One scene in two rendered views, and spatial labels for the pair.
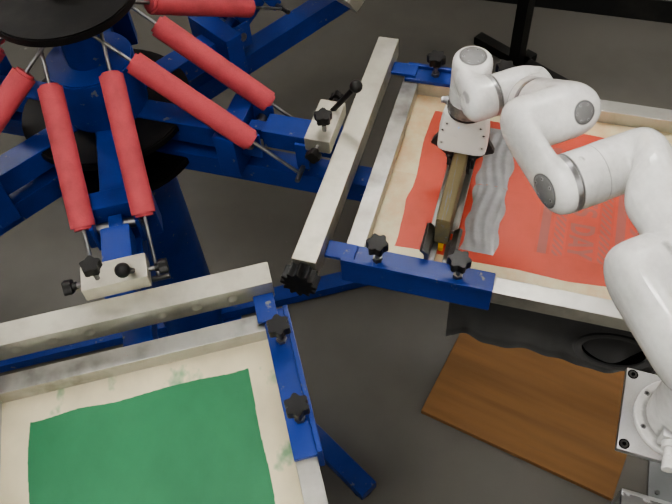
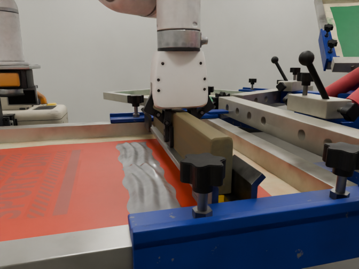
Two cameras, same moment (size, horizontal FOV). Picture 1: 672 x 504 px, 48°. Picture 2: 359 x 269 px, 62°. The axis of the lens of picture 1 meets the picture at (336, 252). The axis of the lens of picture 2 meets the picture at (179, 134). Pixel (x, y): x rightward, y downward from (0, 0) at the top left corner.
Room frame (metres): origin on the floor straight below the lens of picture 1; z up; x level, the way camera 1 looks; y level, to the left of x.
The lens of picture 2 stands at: (1.51, -0.60, 1.15)
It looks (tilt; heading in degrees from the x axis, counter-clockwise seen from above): 14 degrees down; 145
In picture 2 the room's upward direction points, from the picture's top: straight up
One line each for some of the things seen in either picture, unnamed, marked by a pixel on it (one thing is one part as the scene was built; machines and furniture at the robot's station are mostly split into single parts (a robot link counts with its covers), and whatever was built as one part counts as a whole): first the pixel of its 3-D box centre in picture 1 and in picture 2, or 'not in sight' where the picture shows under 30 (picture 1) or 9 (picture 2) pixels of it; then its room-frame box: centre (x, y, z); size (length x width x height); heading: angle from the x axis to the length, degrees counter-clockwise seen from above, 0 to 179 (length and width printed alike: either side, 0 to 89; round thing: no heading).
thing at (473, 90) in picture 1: (475, 91); (165, 2); (1.03, -0.29, 1.25); 0.15 x 0.10 x 0.11; 16
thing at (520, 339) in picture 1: (555, 319); not in sight; (0.81, -0.46, 0.77); 0.46 x 0.09 x 0.36; 69
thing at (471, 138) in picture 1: (465, 125); (179, 76); (1.08, -0.28, 1.12); 0.10 x 0.08 x 0.11; 69
